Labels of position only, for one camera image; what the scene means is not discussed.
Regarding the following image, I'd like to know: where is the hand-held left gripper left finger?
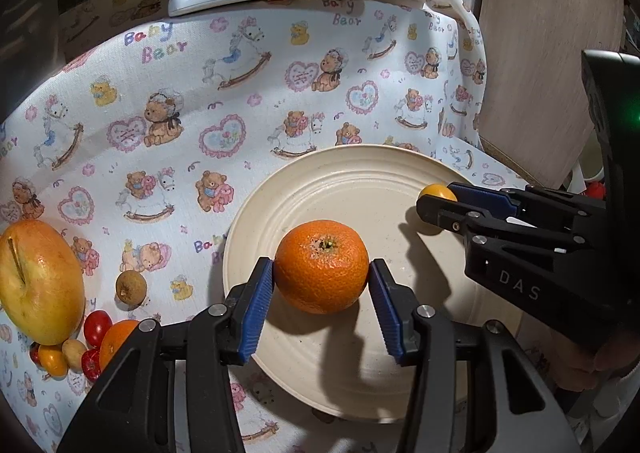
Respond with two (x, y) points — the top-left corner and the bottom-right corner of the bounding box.
(57, 257), (274, 453)

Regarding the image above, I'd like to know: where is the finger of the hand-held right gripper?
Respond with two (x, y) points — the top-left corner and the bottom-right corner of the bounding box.
(446, 182), (607, 240)
(416, 194), (587, 248)

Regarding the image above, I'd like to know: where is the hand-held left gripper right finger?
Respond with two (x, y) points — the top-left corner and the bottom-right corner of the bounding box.
(368, 258), (582, 453)

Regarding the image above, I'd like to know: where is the small yellow cherry tomato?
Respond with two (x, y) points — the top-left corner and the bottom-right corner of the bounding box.
(37, 343), (69, 378)
(419, 184), (458, 235)

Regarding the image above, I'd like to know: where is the cream ceramic plate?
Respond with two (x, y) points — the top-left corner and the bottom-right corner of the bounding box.
(222, 144), (511, 424)

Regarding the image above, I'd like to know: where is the large orange tangerine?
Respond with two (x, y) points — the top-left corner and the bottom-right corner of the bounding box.
(274, 220), (370, 315)

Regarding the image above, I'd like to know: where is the yellow apple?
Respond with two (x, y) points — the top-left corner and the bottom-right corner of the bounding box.
(0, 219), (86, 346)

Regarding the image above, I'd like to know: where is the person's right hand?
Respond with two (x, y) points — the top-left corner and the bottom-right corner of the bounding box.
(549, 320), (640, 393)

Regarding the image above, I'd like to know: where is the brown longan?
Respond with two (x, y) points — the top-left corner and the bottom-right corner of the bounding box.
(115, 270), (149, 307)

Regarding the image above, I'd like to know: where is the small orange tangerine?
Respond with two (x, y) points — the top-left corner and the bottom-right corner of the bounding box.
(99, 319), (144, 370)

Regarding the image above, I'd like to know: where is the wooden board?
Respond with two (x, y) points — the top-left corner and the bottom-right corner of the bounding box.
(472, 0), (627, 190)

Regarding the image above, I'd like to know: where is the bear-printed cloth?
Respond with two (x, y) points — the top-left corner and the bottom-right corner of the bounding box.
(0, 0), (531, 453)

